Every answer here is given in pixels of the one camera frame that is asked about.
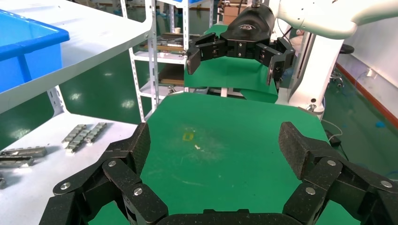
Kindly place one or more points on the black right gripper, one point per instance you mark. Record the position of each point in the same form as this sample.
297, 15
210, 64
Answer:
248, 28

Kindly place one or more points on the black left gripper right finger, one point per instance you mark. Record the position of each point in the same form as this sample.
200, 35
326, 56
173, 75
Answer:
329, 174

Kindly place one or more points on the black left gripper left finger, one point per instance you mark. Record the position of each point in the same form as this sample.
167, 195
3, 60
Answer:
118, 174

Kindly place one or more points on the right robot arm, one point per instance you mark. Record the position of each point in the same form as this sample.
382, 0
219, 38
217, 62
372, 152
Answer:
323, 15

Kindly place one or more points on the green cloth on background table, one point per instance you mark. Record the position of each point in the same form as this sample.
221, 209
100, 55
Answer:
230, 74

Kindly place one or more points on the black power adapter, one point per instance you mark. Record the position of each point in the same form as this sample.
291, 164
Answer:
333, 138

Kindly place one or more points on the brown cardboard box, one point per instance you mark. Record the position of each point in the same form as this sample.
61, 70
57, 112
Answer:
231, 14

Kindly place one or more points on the white paper cup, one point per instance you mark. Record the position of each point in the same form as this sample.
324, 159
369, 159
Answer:
177, 30

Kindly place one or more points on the small blue floor object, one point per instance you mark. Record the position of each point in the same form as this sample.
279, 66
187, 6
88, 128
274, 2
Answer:
380, 124

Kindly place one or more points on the wooden board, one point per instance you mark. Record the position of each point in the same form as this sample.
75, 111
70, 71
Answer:
171, 76

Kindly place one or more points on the stack of metal bars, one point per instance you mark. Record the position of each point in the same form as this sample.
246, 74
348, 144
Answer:
168, 42

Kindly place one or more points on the white background storage rack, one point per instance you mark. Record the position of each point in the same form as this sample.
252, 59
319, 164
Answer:
161, 57

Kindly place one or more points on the white robot torso column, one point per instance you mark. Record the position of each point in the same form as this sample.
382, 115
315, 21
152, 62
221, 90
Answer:
317, 68

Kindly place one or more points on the black round stool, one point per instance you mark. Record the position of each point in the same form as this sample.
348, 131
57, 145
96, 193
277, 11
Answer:
346, 49

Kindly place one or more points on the white metal shelf rack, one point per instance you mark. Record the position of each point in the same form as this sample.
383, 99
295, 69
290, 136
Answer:
93, 31

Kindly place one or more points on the blue plastic bin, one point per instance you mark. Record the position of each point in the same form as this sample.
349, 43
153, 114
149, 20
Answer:
28, 46

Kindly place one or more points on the grey metal slide rail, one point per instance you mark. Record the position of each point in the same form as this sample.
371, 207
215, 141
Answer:
15, 161
25, 151

